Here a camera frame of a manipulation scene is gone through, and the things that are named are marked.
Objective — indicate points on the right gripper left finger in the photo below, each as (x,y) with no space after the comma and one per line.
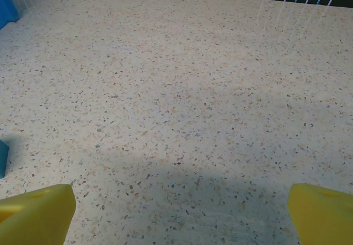
(36,217)

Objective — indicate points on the blue two-compartment plastic bin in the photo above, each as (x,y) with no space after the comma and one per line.
(7,5)

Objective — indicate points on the blue lego brick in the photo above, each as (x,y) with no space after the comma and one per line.
(2,159)

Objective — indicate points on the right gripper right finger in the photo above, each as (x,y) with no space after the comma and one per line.
(322,217)

